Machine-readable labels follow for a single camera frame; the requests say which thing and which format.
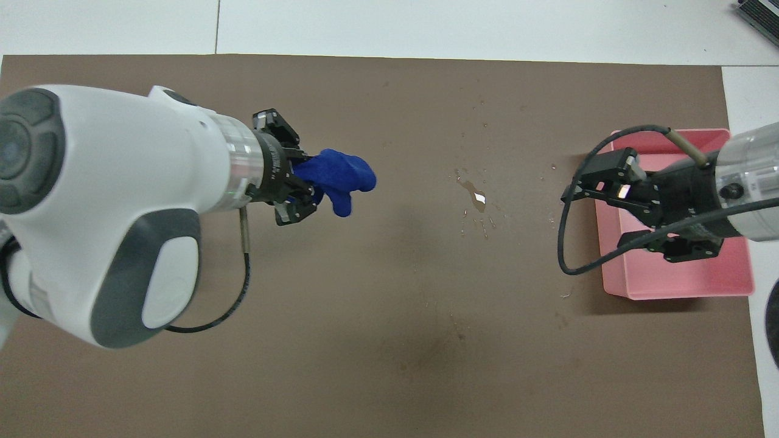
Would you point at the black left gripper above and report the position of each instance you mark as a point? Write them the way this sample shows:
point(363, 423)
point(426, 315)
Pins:
point(274, 170)

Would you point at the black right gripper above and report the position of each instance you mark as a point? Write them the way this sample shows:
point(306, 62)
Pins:
point(688, 194)

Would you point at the blue towel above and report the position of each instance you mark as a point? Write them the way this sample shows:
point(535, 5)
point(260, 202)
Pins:
point(341, 173)

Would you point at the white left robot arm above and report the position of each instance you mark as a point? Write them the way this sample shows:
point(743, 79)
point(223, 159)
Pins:
point(122, 170)

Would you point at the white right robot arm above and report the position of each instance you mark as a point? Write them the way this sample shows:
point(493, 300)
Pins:
point(754, 182)

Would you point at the spilled water puddle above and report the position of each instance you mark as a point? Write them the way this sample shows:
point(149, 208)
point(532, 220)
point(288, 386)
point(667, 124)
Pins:
point(471, 188)

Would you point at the pink plastic bin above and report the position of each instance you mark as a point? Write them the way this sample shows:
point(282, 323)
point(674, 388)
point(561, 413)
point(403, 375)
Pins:
point(669, 280)

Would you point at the brown table mat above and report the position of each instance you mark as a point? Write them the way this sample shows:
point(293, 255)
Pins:
point(389, 340)

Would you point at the grey striped device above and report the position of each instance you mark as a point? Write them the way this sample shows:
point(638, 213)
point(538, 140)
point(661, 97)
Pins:
point(761, 15)

